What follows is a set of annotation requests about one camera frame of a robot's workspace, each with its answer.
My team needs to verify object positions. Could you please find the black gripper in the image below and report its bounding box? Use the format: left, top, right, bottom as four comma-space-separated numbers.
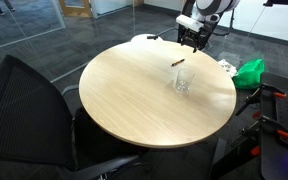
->
177, 24, 213, 53

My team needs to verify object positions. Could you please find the dark pen with orange band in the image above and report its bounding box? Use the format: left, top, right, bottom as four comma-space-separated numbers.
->
171, 59, 185, 67

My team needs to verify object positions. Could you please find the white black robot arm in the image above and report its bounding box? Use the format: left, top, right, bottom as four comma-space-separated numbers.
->
176, 0, 240, 52

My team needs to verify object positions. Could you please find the clear glass cup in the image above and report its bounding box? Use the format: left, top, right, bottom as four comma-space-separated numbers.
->
175, 69, 195, 91

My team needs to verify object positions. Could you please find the white crumpled plastic bag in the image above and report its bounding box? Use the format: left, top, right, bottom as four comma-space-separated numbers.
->
219, 59, 238, 77

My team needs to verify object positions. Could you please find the round wooden table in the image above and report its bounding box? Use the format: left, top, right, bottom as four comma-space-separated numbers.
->
79, 40, 236, 148

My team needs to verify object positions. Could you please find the green plastic bag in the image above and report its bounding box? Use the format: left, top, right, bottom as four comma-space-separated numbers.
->
233, 59, 265, 89

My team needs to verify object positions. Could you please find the orange black clamp far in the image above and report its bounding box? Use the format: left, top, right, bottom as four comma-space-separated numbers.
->
236, 83, 286, 116

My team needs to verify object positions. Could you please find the orange black clamp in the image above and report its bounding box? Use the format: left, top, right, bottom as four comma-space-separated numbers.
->
241, 115, 288, 139
236, 83, 286, 116

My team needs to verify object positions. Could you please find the orange black clamp near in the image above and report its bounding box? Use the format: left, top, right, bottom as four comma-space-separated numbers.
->
241, 115, 288, 139

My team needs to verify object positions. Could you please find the black perforated mounting board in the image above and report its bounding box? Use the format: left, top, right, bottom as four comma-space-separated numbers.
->
260, 73, 288, 180

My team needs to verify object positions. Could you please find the black mesh office chair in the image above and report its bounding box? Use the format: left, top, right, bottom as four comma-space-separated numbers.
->
0, 55, 139, 180

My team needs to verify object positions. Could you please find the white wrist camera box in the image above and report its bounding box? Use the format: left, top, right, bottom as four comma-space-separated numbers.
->
176, 15, 203, 32

